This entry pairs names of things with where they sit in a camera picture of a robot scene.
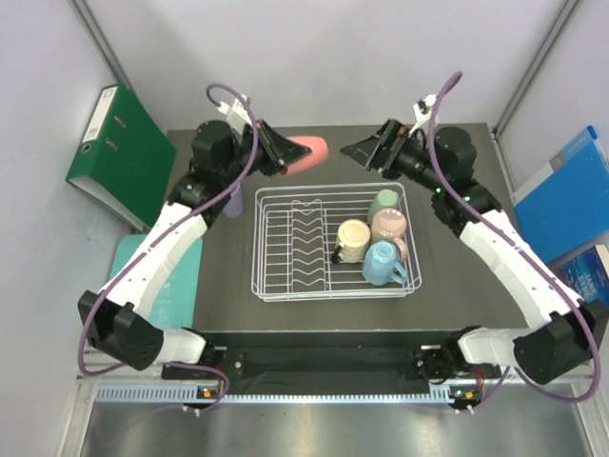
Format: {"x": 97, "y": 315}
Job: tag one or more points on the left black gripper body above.
{"x": 265, "y": 158}

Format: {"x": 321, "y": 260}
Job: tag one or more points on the white wire dish rack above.
{"x": 295, "y": 234}

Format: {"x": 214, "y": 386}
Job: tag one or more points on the pink mug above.
{"x": 390, "y": 225}

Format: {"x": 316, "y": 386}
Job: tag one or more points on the cream mug black handle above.
{"x": 353, "y": 237}

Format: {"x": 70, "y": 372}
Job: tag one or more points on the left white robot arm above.
{"x": 115, "y": 318}

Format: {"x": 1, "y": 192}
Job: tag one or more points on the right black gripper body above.
{"x": 394, "y": 139}

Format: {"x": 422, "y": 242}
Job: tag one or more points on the blue mug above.
{"x": 381, "y": 265}

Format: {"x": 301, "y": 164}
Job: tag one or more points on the aluminium rail frame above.
{"x": 175, "y": 411}

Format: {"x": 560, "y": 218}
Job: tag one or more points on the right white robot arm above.
{"x": 562, "y": 329}

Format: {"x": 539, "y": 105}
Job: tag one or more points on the green cup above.
{"x": 384, "y": 199}

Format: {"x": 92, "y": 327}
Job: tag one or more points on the green ring binder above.
{"x": 124, "y": 160}

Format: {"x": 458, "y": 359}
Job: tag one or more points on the purple cup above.
{"x": 235, "y": 206}

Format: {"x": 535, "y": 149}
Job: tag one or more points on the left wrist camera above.
{"x": 235, "y": 115}

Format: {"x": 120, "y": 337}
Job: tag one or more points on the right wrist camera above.
{"x": 423, "y": 110}

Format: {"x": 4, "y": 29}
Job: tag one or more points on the blue folder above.
{"x": 565, "y": 204}

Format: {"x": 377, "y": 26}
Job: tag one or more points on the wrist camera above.
{"x": 423, "y": 110}
{"x": 235, "y": 115}

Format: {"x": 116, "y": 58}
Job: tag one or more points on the red cup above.
{"x": 318, "y": 153}

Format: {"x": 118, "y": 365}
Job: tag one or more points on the Jane Eyre book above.
{"x": 587, "y": 274}

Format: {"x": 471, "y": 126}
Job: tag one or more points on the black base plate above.
{"x": 335, "y": 362}

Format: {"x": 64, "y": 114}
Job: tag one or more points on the teal cutting board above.
{"x": 175, "y": 303}

